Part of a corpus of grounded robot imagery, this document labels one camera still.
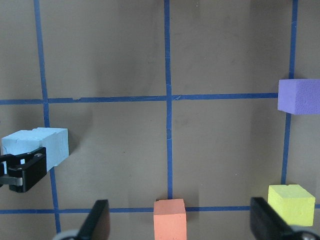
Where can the orange block near arm bases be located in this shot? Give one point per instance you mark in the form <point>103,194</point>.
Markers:
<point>170,219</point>

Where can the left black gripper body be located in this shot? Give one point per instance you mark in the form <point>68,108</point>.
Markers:
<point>6,170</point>

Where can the light blue block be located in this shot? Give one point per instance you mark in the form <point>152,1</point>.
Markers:
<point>56,142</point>

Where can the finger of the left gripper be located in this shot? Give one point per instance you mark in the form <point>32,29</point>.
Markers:
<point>31,167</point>

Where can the purple block near cyan tray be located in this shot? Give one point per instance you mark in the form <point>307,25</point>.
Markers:
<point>299,96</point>

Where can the yellow block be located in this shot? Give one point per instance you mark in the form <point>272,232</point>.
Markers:
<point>294,204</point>

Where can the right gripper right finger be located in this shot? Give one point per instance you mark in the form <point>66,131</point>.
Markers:
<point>266,224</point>

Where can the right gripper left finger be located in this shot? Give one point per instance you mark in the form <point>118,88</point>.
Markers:
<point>97,224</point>

